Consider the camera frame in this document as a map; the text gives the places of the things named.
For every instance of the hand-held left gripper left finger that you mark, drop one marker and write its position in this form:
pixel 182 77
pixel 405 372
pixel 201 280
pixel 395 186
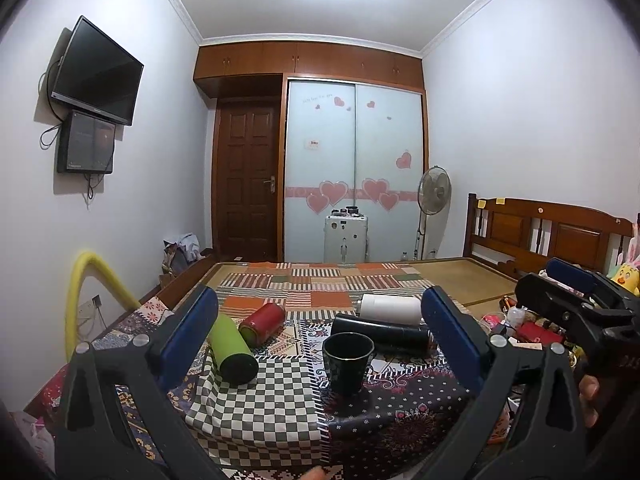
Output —
pixel 192 332

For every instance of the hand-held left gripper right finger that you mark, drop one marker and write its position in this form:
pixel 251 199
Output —
pixel 450 335

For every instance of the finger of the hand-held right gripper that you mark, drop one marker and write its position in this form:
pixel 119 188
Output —
pixel 555 297
pixel 570 271

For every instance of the green cup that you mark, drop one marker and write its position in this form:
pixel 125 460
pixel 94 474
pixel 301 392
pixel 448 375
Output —
pixel 230 350

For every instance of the black thermos cup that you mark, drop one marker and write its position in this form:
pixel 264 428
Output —
pixel 395 338

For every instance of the white cup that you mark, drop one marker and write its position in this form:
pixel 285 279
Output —
pixel 390 310

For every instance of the red cup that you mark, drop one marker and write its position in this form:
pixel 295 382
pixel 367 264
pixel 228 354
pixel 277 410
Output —
pixel 262 322

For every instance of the person's right hand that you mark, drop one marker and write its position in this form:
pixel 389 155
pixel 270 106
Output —
pixel 590 400

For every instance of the red box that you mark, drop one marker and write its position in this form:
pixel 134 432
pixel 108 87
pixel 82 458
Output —
pixel 540 332

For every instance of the clear plastic bottle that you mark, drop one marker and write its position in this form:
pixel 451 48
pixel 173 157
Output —
pixel 515 317

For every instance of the yellow plush toy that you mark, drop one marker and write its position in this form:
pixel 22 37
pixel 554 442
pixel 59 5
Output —
pixel 625 277

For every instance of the pile of clothes and bags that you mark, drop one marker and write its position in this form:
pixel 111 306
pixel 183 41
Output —
pixel 180 255

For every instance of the dark floral blanket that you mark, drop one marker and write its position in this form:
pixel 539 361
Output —
pixel 400 420

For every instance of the checkered cloth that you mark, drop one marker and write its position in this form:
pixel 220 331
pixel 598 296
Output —
pixel 260 410

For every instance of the yellow foam tube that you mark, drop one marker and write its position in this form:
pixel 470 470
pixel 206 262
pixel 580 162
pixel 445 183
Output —
pixel 107 267

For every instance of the black mug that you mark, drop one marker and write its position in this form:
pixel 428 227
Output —
pixel 345 372

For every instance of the patchwork blanket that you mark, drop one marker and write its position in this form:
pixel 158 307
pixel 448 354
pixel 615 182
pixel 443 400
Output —
pixel 320 280

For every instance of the white small cabinet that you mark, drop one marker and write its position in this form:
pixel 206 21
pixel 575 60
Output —
pixel 345 240

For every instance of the standing fan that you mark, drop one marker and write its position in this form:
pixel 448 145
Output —
pixel 434 190

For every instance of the brown wooden door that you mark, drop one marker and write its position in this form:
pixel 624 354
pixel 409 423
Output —
pixel 245 185

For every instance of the small dark jars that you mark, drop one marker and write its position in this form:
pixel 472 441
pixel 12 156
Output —
pixel 345 211

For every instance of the pink floral sheet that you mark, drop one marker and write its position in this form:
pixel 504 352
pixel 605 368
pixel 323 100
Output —
pixel 40 420

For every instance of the wooden wardrobe with glass doors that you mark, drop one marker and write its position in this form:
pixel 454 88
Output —
pixel 320 160

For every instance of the wall socket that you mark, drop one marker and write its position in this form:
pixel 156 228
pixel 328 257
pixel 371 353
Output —
pixel 96 301

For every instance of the small black wall screen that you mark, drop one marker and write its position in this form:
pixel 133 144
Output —
pixel 87 145

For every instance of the wall-mounted black television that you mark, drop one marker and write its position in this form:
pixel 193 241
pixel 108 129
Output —
pixel 95 75

